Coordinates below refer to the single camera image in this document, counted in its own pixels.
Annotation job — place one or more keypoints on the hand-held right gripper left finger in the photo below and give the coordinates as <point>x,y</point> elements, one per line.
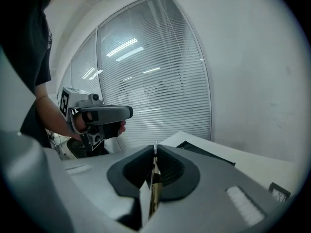
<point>97,176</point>

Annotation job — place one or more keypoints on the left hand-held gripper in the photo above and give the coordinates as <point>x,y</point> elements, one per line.
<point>69,101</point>

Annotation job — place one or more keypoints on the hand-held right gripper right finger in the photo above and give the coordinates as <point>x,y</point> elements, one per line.
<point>209,183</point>

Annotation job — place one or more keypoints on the small silver metal object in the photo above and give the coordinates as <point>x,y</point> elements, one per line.
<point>155,178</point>

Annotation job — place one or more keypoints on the person's left forearm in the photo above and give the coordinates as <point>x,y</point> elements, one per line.
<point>51,110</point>

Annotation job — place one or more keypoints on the person's left hand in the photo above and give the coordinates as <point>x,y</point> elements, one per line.
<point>79,122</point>

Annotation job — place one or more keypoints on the window blinds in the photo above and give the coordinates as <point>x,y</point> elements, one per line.
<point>150,76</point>

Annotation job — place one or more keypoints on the person's black shirt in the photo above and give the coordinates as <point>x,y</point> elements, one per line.
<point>22,45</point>

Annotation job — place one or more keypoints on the black picture frame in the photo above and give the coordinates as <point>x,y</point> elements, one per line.
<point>279,193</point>

